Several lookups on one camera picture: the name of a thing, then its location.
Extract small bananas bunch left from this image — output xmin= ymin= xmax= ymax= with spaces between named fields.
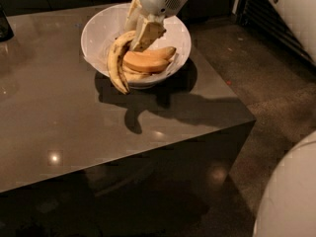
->
xmin=122 ymin=65 xmax=152 ymax=81

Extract spotted yellow banana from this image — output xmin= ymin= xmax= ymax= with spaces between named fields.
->
xmin=107 ymin=31 xmax=135 ymax=95

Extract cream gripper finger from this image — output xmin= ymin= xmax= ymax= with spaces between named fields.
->
xmin=124 ymin=0 xmax=143 ymax=32
xmin=129 ymin=14 xmax=166 ymax=52

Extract white paper liner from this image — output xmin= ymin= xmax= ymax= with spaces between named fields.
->
xmin=83 ymin=11 xmax=190 ymax=83

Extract dark object at table edge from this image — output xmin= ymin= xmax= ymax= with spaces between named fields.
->
xmin=0 ymin=4 xmax=14 ymax=41

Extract upper orange-yellow banana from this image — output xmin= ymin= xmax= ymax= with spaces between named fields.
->
xmin=142 ymin=46 xmax=177 ymax=60

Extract white ceramic bowl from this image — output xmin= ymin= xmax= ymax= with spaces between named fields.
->
xmin=80 ymin=2 xmax=193 ymax=90

